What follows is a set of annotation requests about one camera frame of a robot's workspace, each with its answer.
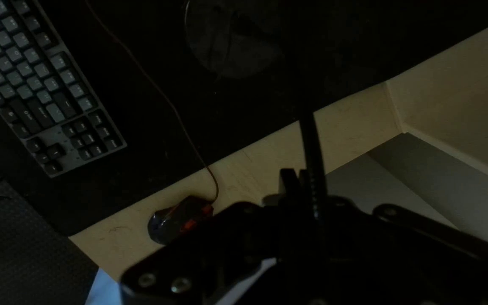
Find thin mouse cable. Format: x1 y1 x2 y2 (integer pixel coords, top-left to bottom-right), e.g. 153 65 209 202
81 0 222 202

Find light wooden shelf unit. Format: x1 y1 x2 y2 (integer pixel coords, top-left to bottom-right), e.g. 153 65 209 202
385 15 488 188

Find black gooseneck desk lamp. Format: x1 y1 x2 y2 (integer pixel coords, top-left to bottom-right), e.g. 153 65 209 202
183 0 329 219

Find black and red mouse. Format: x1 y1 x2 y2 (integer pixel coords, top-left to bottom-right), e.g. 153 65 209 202
148 195 217 246

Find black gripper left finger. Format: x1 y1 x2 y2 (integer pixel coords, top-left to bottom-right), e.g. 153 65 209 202
278 166 303 209

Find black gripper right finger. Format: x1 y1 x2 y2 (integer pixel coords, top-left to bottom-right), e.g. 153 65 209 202
310 168 334 222

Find grey mechanical keyboard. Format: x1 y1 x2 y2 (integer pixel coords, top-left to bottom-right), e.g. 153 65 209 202
0 0 129 180

